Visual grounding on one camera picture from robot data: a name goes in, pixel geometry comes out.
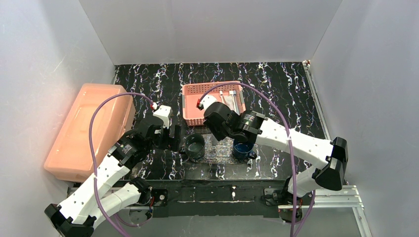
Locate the dark green mug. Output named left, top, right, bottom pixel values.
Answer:
left=179, top=134, right=205, bottom=160

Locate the pink perforated plastic basket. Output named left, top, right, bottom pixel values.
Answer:
left=182, top=81, right=246, bottom=126

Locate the clear textured acrylic holder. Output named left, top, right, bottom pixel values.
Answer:
left=203, top=134, right=233, bottom=163

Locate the dark blue mug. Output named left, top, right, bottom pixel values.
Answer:
left=232, top=140, right=257, bottom=160

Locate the white toothpaste tube blue cap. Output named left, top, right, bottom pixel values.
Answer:
left=210, top=135, right=219, bottom=146

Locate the clear textured oval tray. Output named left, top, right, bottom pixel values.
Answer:
left=191, top=134, right=250, bottom=164

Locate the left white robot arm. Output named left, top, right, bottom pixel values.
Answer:
left=44, top=116, right=181, bottom=237

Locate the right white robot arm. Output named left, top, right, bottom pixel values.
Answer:
left=198, top=100, right=349, bottom=198

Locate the white toothbrush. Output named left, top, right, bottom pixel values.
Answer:
left=219, top=91, right=227, bottom=105

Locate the grey toothbrush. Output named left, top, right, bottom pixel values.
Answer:
left=229, top=90, right=241, bottom=114

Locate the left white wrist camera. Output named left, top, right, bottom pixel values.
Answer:
left=153, top=105, right=172, bottom=129

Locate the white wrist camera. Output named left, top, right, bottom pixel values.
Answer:
left=197, top=94, right=217, bottom=110
left=153, top=105, right=172, bottom=129

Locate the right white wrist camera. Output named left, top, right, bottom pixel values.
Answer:
left=197, top=94, right=217, bottom=110

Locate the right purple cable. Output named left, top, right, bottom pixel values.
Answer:
left=196, top=81, right=317, bottom=237

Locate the purple cable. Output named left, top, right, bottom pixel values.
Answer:
left=196, top=81, right=317, bottom=237
left=88, top=92, right=158, bottom=237

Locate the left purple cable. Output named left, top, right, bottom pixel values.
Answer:
left=88, top=92, right=158, bottom=237

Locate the aluminium frame rail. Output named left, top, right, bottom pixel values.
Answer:
left=65, top=185, right=365, bottom=210

